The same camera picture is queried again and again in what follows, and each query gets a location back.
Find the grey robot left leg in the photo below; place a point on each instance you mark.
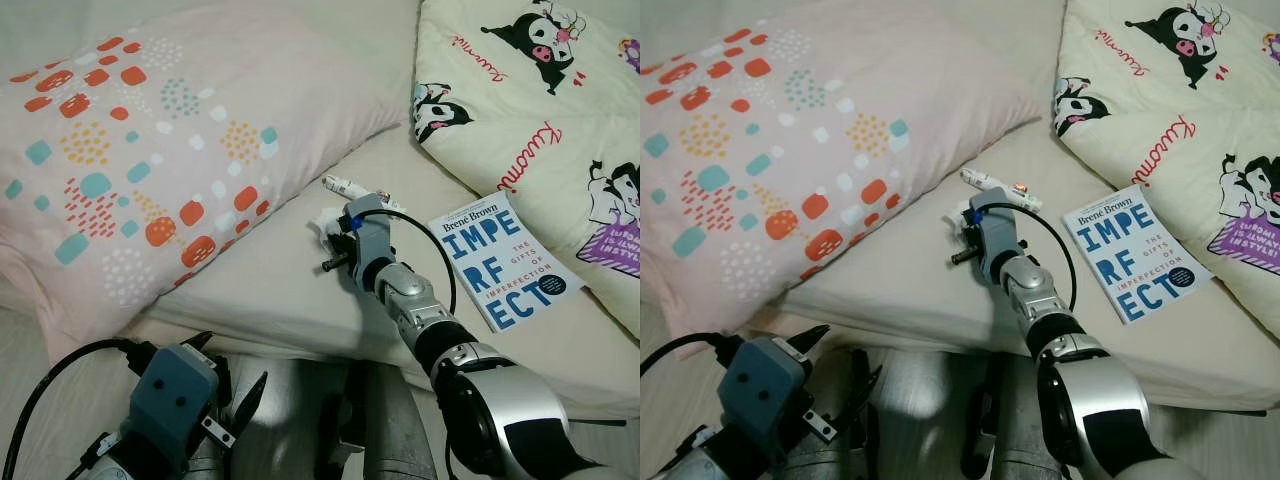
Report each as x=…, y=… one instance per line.
x=920, y=410
x=285, y=420

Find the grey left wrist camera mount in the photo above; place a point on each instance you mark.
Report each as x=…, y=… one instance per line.
x=170, y=395
x=760, y=385

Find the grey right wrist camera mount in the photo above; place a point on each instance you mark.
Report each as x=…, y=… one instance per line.
x=995, y=235
x=368, y=240

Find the white tissue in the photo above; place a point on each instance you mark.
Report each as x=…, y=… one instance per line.
x=327, y=225

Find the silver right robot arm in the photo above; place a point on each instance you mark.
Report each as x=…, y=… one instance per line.
x=1110, y=410
x=500, y=410

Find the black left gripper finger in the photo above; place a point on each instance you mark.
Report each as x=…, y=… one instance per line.
x=810, y=341
x=198, y=343
x=250, y=405
x=866, y=392

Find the pink spotted pillow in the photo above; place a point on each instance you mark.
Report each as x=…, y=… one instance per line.
x=840, y=140
x=200, y=150

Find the grey robot right leg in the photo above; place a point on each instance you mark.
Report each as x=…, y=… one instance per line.
x=1020, y=420
x=395, y=430

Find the grey robot leg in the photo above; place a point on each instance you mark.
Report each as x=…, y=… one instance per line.
x=920, y=410
x=395, y=430
x=1020, y=420
x=285, y=420

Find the white book with blue letters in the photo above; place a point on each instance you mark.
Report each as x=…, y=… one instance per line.
x=1130, y=255
x=500, y=262

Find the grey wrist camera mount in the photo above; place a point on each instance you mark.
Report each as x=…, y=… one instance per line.
x=760, y=385
x=995, y=235
x=368, y=240
x=170, y=395

